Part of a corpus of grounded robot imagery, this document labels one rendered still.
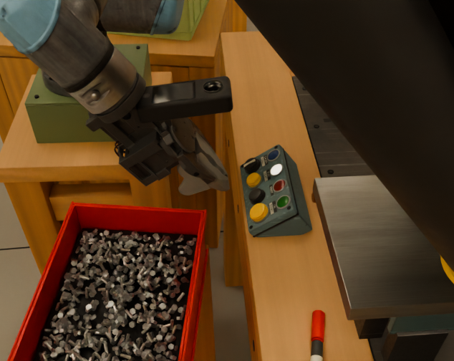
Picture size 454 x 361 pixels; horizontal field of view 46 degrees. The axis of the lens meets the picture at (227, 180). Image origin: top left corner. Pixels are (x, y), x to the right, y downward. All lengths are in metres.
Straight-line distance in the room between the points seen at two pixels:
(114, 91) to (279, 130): 0.45
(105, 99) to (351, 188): 0.28
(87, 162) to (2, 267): 1.08
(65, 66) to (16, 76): 1.04
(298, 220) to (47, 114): 0.52
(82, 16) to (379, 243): 0.38
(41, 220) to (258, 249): 0.53
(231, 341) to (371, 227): 1.25
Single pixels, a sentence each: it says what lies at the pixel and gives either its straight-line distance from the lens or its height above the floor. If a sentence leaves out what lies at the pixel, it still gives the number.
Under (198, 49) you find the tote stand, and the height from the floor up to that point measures 0.79.
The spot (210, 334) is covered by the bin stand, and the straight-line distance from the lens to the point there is 0.83.
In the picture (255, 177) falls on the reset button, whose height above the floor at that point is 0.94.
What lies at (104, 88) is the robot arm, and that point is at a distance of 0.61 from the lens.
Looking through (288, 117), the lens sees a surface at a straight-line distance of 1.03.
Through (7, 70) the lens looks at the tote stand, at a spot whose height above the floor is 0.71.
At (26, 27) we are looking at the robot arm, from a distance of 0.58.
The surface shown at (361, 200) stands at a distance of 0.55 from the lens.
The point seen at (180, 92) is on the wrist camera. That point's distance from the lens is 0.65.
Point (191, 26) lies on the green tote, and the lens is 1.49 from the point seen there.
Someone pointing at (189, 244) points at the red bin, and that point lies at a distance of 0.83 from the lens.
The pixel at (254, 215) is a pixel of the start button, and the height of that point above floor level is 0.93.
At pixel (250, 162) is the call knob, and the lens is 0.86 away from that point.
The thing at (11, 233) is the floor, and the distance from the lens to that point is 2.15.
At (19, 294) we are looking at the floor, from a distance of 1.96.
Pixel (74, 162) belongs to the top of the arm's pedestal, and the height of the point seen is 0.85.
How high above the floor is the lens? 1.51
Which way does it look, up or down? 44 degrees down
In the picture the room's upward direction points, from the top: straight up
